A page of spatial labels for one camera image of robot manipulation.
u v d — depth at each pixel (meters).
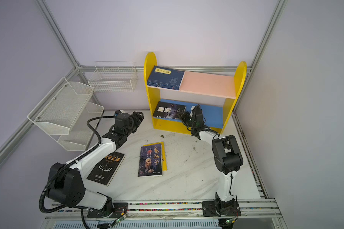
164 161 0.90
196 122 0.76
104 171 0.86
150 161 0.88
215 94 0.73
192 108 0.91
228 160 0.52
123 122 0.64
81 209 0.55
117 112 0.76
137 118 0.76
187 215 0.73
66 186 0.42
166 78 0.77
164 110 0.99
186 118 0.86
